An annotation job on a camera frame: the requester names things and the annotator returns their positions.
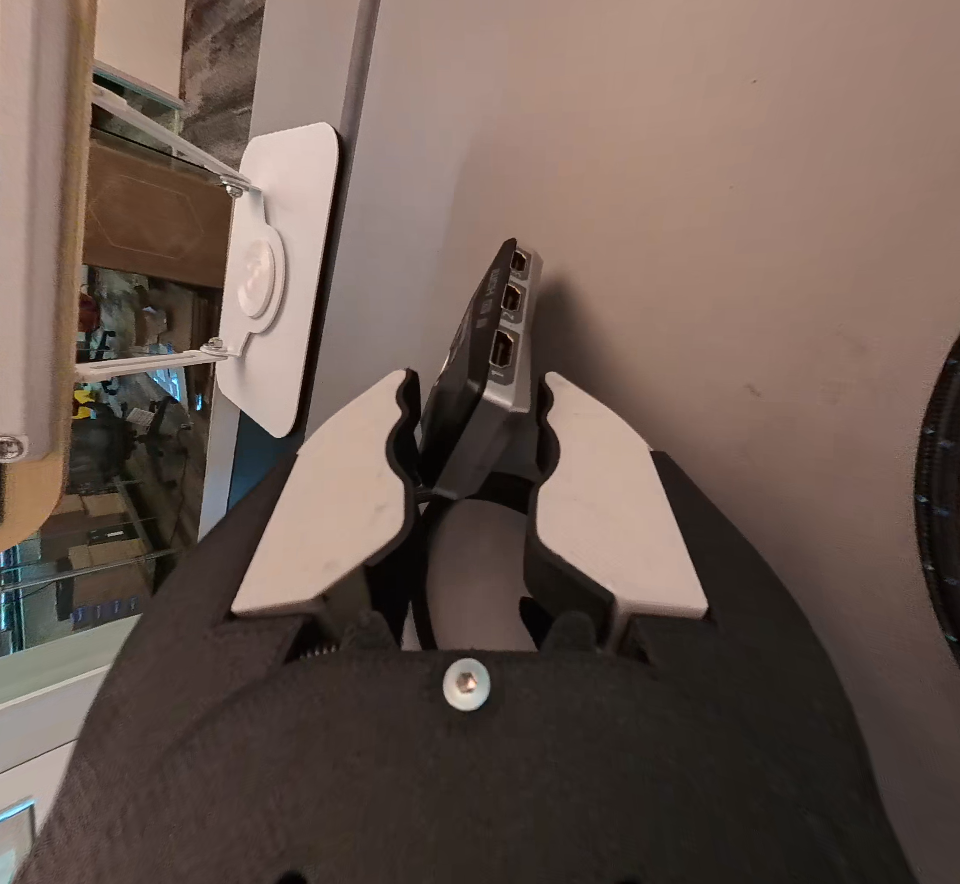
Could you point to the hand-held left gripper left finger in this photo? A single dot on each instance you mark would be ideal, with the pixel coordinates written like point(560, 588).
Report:
point(337, 509)

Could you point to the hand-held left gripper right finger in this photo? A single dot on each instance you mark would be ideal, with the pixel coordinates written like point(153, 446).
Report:
point(615, 516)

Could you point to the grey hdmi hub adapter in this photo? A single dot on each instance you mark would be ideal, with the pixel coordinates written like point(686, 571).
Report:
point(465, 449)

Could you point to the cardboard box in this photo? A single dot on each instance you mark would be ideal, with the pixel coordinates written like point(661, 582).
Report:
point(150, 208)

